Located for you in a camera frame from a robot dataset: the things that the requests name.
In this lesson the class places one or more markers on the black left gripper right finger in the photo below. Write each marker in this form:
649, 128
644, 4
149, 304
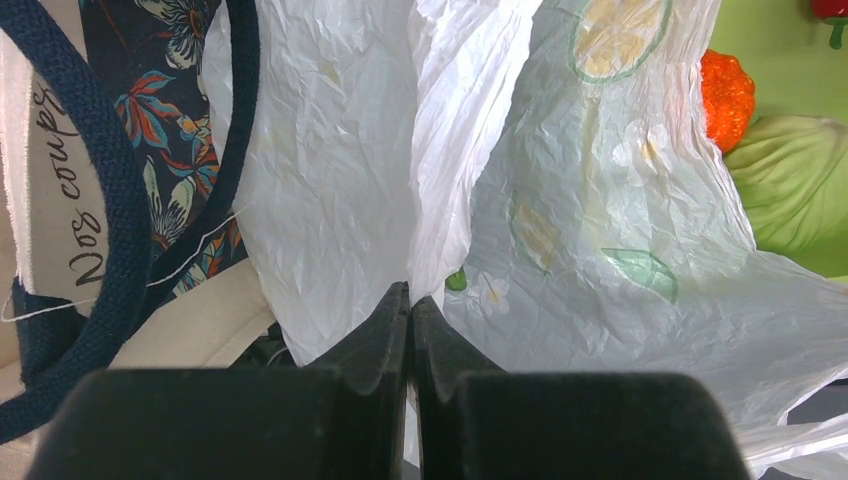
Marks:
478, 421

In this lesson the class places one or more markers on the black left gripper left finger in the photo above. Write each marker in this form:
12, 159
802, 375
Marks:
340, 417

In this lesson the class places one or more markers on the white plastic grocery bag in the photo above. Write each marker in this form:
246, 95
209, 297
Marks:
557, 151

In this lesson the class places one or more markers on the floral canvas tote bag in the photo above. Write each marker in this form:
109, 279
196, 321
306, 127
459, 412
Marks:
102, 279

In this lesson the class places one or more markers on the green cabbage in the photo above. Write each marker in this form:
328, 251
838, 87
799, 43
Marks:
790, 172

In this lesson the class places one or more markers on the orange pumpkin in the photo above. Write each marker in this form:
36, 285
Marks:
728, 94

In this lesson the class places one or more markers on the green plastic tray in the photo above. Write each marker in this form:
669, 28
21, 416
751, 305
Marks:
785, 49

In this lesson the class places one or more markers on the small red chili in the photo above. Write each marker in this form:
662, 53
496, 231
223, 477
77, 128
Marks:
834, 14

